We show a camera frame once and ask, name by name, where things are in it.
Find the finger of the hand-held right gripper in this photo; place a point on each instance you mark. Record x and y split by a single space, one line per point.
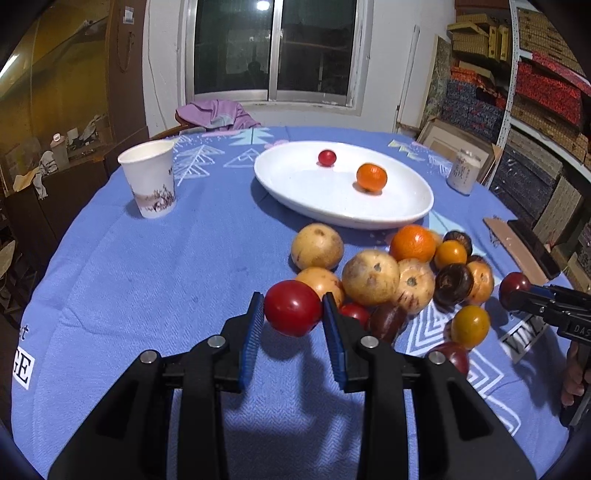
526 304
541 292

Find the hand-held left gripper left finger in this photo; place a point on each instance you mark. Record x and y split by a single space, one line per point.
253 337

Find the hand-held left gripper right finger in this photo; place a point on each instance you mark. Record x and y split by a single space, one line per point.
333 346

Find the large red tomato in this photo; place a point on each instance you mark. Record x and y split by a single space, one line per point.
292 308

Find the dark brown round fruit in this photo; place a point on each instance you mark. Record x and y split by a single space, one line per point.
387 321
459 237
454 284

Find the yellow tomato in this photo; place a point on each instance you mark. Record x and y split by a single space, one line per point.
450 254
470 326

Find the striped tan fruit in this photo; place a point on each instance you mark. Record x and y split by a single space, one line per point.
318 279
418 286

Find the dark red tomato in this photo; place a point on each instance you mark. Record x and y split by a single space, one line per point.
450 356

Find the tan round fruit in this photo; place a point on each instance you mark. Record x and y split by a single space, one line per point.
371 278
317 247

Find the white oval plate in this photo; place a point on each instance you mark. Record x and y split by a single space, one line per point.
323 194

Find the person's right hand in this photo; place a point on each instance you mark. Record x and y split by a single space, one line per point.
574 376

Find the black phone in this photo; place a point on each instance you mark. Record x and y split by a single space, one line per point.
535 251

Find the orange tan fruit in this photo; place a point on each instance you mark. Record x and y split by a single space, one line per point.
482 281

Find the brown cardboard piece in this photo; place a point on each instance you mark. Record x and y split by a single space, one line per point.
505 240

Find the blue printed tablecloth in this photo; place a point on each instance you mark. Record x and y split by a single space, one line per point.
161 277

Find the small tan fruit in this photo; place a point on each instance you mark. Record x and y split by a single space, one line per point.
437 239

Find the orange tangerine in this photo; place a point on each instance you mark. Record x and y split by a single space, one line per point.
412 243
371 177

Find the white drink can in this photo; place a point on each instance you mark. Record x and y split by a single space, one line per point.
463 171

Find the small red cherry tomato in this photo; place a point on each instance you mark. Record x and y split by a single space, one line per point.
326 157

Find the white paper cup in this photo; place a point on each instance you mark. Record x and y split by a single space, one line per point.
148 177

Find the stack of patterned boxes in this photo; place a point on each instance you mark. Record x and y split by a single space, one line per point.
545 92

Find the wooden chair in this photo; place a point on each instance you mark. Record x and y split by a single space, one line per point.
168 132

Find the white metal shelf rack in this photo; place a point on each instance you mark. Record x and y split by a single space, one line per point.
512 69

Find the purple cloth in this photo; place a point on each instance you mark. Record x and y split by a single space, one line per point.
217 114

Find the dark patterned board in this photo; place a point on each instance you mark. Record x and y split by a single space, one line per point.
438 83

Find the window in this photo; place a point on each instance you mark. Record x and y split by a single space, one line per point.
231 46

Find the wooden glass cabinet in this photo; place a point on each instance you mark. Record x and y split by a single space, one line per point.
69 92

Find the leaning picture frame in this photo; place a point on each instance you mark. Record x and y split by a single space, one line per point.
443 138

